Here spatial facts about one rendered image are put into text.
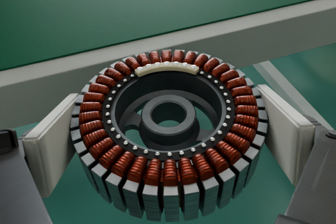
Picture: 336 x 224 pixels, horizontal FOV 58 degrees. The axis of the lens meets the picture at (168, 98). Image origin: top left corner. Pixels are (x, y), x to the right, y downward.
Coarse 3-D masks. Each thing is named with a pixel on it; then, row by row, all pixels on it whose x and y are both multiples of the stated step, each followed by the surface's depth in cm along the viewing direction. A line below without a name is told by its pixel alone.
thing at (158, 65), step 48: (96, 96) 18; (144, 96) 21; (192, 96) 20; (240, 96) 17; (96, 144) 15; (144, 144) 19; (192, 144) 18; (240, 144) 15; (144, 192) 14; (192, 192) 14; (240, 192) 16
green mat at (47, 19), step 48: (0, 0) 34; (48, 0) 33; (96, 0) 33; (144, 0) 32; (192, 0) 32; (240, 0) 32; (288, 0) 31; (0, 48) 27; (48, 48) 27; (96, 48) 27
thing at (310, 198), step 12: (324, 132) 13; (324, 144) 12; (312, 156) 11; (324, 156) 11; (312, 168) 10; (324, 168) 10; (300, 180) 9; (312, 180) 9; (324, 180) 9; (300, 192) 9; (312, 192) 9; (324, 192) 9; (300, 204) 8; (312, 204) 8; (324, 204) 8; (288, 216) 8; (300, 216) 8; (312, 216) 8; (324, 216) 8
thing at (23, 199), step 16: (0, 144) 12; (16, 144) 13; (0, 160) 12; (16, 160) 12; (0, 176) 10; (16, 176) 10; (0, 192) 10; (16, 192) 10; (32, 192) 9; (0, 208) 9; (16, 208) 9; (32, 208) 9
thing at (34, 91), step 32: (320, 0) 32; (192, 32) 28; (224, 32) 28; (256, 32) 29; (288, 32) 31; (320, 32) 32; (32, 64) 26; (64, 64) 26; (96, 64) 26; (0, 96) 25; (32, 96) 26; (64, 96) 27; (0, 128) 27
